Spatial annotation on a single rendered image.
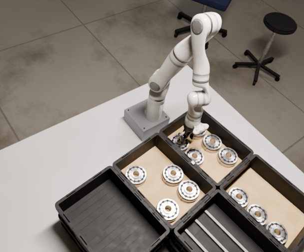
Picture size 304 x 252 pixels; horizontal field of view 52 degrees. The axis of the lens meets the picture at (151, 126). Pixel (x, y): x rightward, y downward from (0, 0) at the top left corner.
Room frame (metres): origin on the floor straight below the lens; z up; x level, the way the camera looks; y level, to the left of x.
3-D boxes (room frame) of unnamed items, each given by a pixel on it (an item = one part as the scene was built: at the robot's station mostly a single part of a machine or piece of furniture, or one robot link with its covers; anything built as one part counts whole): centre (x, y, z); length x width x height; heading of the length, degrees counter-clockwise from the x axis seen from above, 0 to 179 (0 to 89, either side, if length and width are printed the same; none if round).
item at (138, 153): (0.69, -0.10, 0.87); 0.40 x 0.30 x 0.11; 52
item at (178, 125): (0.92, -0.29, 0.87); 0.40 x 0.30 x 0.11; 52
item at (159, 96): (1.13, 0.00, 1.04); 0.09 x 0.09 x 0.17; 71
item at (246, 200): (0.69, -0.47, 0.86); 0.10 x 0.10 x 0.01
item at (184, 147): (0.94, -0.16, 0.86); 0.10 x 0.10 x 0.01
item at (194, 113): (0.95, -0.17, 1.15); 0.09 x 0.07 x 0.15; 109
